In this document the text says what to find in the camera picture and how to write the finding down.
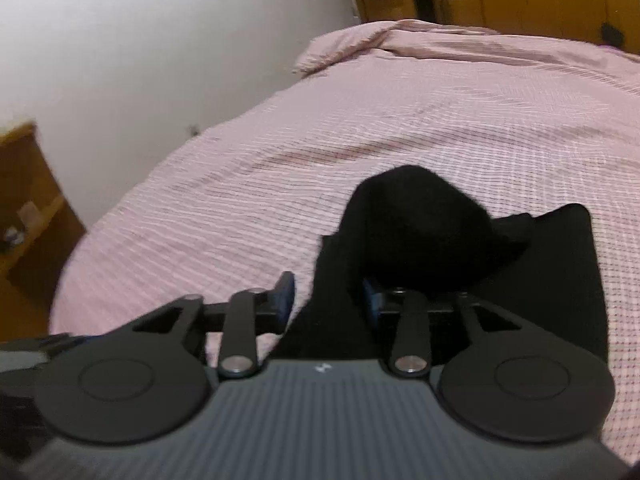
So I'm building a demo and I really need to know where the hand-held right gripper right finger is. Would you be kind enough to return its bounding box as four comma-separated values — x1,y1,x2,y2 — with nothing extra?
362,279,522,378

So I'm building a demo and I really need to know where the black garment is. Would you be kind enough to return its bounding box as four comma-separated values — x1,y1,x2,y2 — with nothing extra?
280,164,610,367

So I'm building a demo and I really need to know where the pink striped bedsheet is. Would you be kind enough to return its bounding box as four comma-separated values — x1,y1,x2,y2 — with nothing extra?
50,19,640,466

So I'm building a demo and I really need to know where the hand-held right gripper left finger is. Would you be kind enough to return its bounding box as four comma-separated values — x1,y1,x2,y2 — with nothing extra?
131,271,297,378

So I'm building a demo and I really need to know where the wooden nightstand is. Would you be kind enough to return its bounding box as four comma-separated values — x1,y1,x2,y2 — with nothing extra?
0,120,89,333

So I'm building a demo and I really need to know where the small black object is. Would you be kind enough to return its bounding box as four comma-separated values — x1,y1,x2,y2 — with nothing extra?
600,22,627,52

